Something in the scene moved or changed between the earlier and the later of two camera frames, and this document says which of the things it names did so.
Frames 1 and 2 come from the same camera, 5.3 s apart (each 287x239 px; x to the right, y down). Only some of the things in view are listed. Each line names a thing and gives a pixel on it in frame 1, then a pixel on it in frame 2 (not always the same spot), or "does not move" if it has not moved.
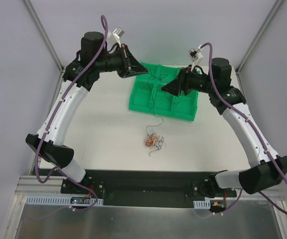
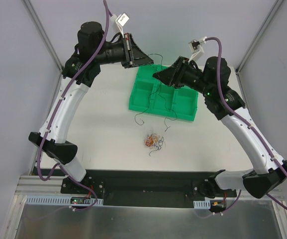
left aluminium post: [47, 40] does not move
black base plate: [143, 188] does not move
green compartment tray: [146, 94] does not move
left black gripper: [126, 61] → [128, 50]
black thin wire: [151, 108] → [163, 97]
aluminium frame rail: [29, 185] does not move
